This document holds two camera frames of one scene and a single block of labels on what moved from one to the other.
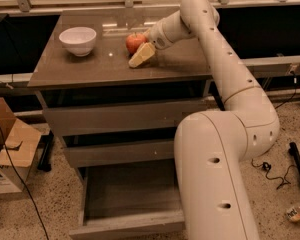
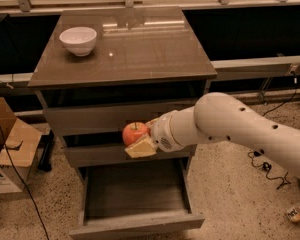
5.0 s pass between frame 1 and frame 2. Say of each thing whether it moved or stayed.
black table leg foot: stayed
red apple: moved
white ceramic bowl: stayed
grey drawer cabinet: stayed
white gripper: moved
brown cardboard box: stayed
